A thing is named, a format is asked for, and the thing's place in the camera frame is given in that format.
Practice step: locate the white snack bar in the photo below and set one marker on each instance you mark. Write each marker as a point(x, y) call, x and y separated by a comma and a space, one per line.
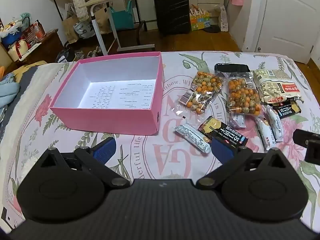
point(275, 122)
point(192, 137)
point(263, 132)
point(236, 120)

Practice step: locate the teal shopping bag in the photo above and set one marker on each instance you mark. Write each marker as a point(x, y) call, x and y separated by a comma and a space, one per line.
point(122, 17)

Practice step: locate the clear bag of candy balls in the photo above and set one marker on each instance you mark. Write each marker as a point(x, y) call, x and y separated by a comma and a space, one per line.
point(242, 97)
point(205, 87)

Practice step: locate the white plastic bag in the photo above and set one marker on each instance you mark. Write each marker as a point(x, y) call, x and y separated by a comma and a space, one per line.
point(223, 20)

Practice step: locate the black and yellow snack packet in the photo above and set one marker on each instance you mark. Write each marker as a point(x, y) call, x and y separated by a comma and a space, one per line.
point(286, 110)
point(220, 130)

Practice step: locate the dark wooden cabinet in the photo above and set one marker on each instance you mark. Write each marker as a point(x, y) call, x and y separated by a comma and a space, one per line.
point(50, 45)

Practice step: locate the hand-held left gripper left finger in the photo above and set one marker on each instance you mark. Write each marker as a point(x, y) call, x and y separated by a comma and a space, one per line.
point(105, 150)

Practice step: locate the pink cardboard box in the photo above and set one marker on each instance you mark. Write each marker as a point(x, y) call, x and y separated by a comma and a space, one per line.
point(107, 120)

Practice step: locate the flat black packet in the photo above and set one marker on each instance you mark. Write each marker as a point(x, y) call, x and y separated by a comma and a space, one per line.
point(231, 68)

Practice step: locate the blue bag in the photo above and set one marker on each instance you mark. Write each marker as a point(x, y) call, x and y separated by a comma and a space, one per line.
point(10, 38)

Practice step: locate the brown paper bag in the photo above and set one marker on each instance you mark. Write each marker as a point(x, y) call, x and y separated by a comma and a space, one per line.
point(70, 28)
point(103, 20)

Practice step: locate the colourful gift bag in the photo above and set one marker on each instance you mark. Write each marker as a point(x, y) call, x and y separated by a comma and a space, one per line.
point(199, 20)

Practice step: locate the red gift bag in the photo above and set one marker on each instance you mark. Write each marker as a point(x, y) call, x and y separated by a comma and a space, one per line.
point(31, 33)

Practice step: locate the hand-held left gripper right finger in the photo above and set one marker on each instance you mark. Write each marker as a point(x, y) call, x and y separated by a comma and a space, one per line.
point(222, 151)

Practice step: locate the black suitcase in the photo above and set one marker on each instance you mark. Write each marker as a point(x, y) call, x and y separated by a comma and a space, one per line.
point(171, 10)

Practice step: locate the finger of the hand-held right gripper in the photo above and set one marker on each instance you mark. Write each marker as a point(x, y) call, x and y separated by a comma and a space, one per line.
point(306, 137)

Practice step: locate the white lace cloth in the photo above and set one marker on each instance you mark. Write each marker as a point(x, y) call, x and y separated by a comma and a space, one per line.
point(80, 2)

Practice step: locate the beige noodle bag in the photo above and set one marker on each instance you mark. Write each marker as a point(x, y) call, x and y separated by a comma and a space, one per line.
point(272, 85)

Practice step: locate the white door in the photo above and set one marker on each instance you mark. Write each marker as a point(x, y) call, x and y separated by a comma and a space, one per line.
point(287, 17)

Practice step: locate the beige bag with red ribbon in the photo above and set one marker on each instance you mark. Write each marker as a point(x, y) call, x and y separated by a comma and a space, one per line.
point(18, 51)

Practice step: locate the light blue cloth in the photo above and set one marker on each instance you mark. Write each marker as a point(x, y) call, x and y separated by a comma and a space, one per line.
point(8, 90)

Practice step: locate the black floor bag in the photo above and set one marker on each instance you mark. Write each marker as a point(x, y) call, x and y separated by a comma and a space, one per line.
point(65, 55)

